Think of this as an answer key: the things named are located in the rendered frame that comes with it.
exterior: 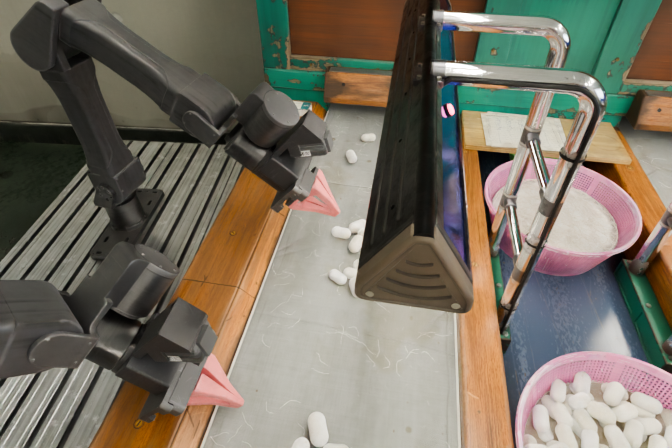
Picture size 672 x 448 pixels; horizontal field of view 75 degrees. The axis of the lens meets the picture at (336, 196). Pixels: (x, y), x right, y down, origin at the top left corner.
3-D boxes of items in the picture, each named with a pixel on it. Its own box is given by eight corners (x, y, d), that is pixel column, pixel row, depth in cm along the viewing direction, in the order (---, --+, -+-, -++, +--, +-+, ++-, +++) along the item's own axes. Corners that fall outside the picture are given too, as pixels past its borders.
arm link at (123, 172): (150, 185, 85) (79, 10, 64) (127, 207, 80) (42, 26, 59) (124, 180, 87) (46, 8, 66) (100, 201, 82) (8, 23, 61)
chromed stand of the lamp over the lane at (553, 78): (381, 335, 69) (414, 69, 40) (391, 244, 84) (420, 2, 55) (505, 354, 67) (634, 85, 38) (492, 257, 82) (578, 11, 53)
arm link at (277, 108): (310, 106, 63) (246, 45, 60) (286, 137, 57) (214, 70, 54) (268, 147, 71) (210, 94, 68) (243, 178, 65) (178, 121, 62)
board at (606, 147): (463, 149, 93) (465, 144, 92) (461, 114, 104) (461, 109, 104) (630, 165, 89) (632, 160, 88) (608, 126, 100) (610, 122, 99)
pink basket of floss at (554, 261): (559, 316, 72) (580, 279, 66) (446, 221, 89) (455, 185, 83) (648, 251, 83) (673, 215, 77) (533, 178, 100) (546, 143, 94)
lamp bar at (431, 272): (353, 301, 31) (356, 228, 26) (403, 12, 77) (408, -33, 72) (470, 319, 30) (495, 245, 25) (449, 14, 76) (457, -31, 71)
